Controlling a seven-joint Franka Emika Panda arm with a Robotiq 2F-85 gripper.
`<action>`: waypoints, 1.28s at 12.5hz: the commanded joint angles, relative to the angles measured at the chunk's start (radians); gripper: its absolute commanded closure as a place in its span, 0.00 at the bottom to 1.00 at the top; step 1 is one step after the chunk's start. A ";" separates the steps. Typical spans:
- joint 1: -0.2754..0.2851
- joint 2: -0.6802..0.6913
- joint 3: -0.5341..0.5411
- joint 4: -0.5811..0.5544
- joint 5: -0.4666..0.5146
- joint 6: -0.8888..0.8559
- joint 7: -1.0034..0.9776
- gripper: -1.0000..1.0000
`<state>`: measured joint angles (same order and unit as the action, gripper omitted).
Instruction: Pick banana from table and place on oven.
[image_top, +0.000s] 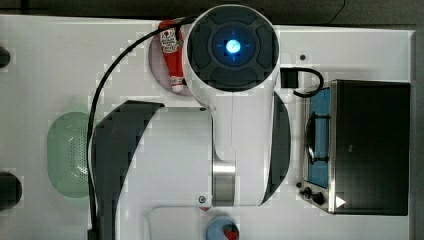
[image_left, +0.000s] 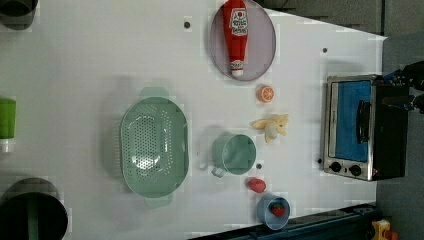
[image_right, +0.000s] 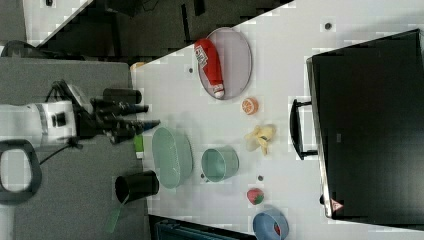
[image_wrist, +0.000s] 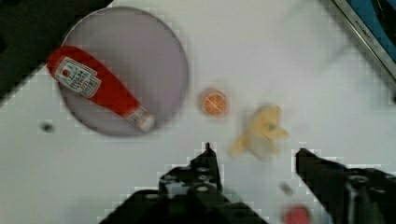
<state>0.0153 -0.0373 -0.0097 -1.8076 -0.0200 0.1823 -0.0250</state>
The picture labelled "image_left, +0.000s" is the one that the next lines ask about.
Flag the peeled plush banana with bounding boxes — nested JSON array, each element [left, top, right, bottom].
[[250, 114, 289, 143]]

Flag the toaster oven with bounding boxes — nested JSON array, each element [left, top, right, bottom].
[[323, 75, 409, 181]]

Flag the green mug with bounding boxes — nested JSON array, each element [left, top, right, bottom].
[[211, 134, 256, 178]]

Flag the green perforated colander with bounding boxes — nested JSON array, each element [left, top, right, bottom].
[[119, 87, 189, 208]]

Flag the orange half slice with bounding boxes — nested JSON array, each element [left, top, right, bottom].
[[256, 85, 275, 103]]

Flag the red strawberry on table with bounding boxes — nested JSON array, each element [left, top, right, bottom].
[[247, 178, 266, 193]]

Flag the grey round plate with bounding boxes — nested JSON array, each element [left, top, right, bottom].
[[209, 0, 276, 81]]

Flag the blue cup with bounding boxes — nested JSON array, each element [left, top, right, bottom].
[[256, 193, 291, 230]]

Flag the red ketchup bottle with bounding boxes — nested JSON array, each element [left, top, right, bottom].
[[223, 0, 248, 77]]

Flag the strawberry inside blue cup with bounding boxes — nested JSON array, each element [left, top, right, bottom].
[[270, 203, 285, 217]]

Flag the yellow orange object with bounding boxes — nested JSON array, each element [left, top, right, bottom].
[[371, 219, 399, 240]]

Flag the black round container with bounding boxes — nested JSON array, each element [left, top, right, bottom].
[[0, 177, 69, 240]]

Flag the green bottle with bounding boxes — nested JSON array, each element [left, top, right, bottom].
[[0, 98, 16, 153]]

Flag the dark cylinder top left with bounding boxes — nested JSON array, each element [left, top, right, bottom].
[[0, 0, 39, 30]]

